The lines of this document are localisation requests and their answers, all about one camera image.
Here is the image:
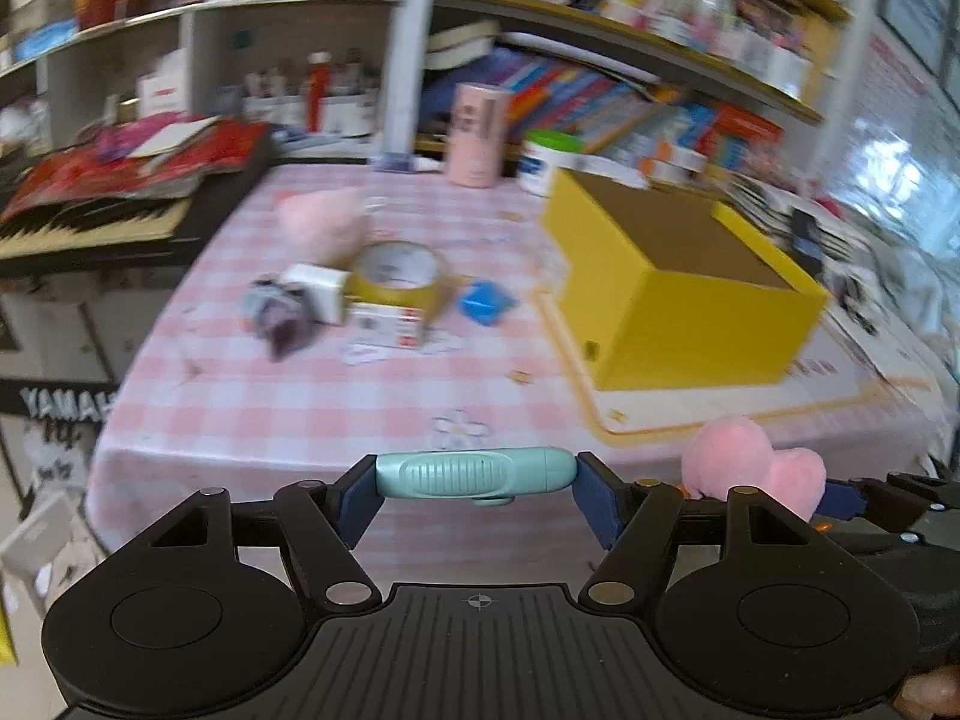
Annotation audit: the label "pink heart plush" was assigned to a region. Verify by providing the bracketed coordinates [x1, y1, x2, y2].
[680, 416, 827, 522]

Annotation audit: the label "yellow cardboard box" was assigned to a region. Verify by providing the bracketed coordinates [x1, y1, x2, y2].
[542, 171, 828, 390]

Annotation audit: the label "black Yamaha keyboard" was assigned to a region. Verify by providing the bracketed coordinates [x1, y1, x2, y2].
[2, 144, 275, 278]

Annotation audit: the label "white yellow placemat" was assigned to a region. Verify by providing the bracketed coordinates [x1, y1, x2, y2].
[530, 289, 952, 447]

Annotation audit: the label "pink pig plush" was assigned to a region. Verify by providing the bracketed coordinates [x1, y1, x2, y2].
[275, 187, 370, 268]

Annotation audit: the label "white shelf unit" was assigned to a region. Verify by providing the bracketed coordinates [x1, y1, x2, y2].
[2, 0, 402, 146]

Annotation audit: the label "small spray bottle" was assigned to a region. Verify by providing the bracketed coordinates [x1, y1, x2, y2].
[368, 153, 444, 174]

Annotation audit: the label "white jar green lid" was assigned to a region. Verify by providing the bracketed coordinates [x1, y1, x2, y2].
[516, 130, 583, 197]

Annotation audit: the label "mint green utility knife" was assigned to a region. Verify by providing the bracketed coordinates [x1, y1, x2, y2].
[374, 447, 578, 505]

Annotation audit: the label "person's right hand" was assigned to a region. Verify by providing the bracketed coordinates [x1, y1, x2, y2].
[893, 667, 960, 720]

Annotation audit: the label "pink checkered tablecloth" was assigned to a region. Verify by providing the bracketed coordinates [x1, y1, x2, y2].
[86, 166, 952, 548]

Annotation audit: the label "white pen holder cups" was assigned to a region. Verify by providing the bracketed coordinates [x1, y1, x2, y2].
[241, 89, 377, 138]

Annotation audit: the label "white charger plug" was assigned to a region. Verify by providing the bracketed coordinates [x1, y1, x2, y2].
[281, 263, 350, 325]

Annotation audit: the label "small white red box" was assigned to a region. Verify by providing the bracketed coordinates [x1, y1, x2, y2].
[348, 302, 425, 349]

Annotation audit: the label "red paper stack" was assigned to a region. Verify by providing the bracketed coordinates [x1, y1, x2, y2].
[2, 114, 274, 221]

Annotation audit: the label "pink cylindrical humidifier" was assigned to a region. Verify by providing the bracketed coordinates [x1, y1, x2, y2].
[444, 83, 512, 188]

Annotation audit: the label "keyboard stand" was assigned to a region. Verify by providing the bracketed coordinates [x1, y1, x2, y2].
[0, 291, 119, 467]

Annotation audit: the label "row of colourful books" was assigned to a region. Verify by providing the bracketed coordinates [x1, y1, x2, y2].
[418, 46, 722, 163]

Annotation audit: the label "blue wrapper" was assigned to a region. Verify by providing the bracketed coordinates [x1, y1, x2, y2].
[459, 280, 516, 327]

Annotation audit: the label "yellow tape roll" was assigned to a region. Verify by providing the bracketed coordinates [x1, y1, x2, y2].
[347, 241, 449, 320]

